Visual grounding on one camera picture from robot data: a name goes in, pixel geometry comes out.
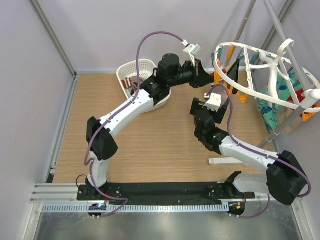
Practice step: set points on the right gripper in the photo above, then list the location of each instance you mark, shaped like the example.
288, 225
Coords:
218, 116

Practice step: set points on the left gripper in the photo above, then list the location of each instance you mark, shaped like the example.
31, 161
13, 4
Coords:
200, 78

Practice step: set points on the white round clip hanger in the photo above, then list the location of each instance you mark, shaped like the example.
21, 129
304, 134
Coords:
265, 77

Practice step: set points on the grey sock rust striped cuff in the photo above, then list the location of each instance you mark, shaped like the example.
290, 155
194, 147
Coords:
130, 83

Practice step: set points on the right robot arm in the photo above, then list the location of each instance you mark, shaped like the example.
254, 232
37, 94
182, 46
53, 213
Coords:
282, 176

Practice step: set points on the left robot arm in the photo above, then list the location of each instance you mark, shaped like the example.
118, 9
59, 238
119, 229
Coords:
101, 133

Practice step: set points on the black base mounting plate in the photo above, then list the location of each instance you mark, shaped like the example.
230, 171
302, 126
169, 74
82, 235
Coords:
157, 191

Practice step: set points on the white perforated plastic basket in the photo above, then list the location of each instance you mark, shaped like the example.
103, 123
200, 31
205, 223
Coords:
147, 68

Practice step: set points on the teal patterned sock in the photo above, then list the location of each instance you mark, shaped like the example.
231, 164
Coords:
271, 110

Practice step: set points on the red sock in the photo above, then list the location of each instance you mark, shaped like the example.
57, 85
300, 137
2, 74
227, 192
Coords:
300, 98

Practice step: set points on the white and grey drying rack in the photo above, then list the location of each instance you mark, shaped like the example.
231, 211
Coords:
297, 69

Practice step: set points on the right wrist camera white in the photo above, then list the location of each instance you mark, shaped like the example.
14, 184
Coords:
213, 101

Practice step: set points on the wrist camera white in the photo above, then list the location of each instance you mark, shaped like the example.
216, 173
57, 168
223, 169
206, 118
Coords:
191, 51
213, 101

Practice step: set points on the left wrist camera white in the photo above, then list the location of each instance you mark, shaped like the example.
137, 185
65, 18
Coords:
191, 51

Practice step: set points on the slotted grey cable duct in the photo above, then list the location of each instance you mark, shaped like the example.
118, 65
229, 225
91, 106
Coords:
106, 208

